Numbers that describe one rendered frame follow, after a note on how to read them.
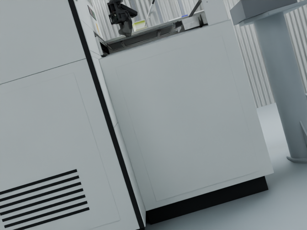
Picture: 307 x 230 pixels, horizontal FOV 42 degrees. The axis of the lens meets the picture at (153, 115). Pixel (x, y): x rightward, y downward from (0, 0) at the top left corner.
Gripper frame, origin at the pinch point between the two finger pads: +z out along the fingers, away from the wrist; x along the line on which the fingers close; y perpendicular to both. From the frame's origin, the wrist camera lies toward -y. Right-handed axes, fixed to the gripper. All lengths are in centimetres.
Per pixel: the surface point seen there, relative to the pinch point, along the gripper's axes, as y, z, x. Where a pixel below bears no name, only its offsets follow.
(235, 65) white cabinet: -6, 30, 54
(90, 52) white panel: 50, 8, 28
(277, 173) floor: -31, 91, 45
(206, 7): -7.6, 0.6, 47.0
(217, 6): -11, 1, 51
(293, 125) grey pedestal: -49, 71, 52
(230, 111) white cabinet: -1, 49, 49
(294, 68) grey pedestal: -55, 41, 58
